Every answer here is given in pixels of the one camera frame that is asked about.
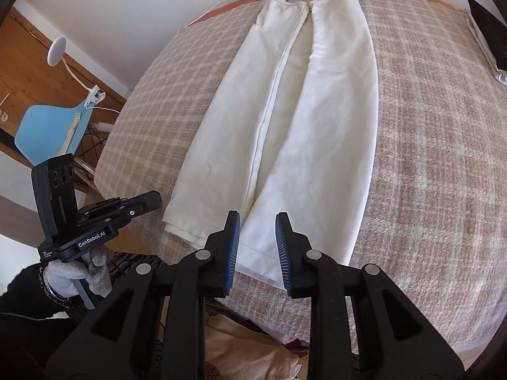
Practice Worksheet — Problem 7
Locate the black folded garment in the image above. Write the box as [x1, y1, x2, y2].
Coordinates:
[465, 0, 507, 70]

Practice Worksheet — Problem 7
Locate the person's left forearm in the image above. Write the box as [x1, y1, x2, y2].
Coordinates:
[0, 261, 86, 321]

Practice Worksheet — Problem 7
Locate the white clip lamp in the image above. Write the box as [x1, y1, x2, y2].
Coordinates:
[48, 36, 107, 107]

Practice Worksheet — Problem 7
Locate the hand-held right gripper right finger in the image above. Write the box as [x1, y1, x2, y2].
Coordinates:
[275, 212, 464, 380]

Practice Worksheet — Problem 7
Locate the plaid blanket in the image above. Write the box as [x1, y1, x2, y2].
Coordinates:
[95, 0, 507, 359]

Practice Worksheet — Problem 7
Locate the white camisole top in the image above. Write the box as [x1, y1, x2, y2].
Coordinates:
[162, 0, 379, 290]

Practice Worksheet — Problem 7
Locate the white lace cloth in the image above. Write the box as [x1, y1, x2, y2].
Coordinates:
[222, 305, 313, 349]

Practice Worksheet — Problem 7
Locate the peach pink cloth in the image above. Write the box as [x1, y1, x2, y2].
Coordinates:
[204, 313, 304, 380]

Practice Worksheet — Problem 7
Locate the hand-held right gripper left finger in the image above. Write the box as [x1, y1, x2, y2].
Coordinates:
[48, 211, 241, 380]

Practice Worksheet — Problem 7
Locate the white lamp cable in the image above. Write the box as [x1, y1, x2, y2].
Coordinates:
[93, 101, 125, 114]

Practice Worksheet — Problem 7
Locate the yellow cloth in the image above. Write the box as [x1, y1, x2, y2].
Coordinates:
[57, 113, 82, 157]

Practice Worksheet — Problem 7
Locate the person's left hand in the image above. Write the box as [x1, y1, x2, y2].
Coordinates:
[43, 252, 113, 299]

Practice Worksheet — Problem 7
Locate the blue chair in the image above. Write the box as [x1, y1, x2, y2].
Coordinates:
[14, 103, 115, 191]

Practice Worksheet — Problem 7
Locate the beaded bracelet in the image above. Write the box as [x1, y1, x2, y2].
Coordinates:
[39, 264, 70, 303]

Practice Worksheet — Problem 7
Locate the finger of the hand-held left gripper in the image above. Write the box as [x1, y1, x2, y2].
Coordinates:
[79, 191, 162, 226]

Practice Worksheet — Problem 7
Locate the white folded garment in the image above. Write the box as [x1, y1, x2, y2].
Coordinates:
[464, 8, 507, 84]

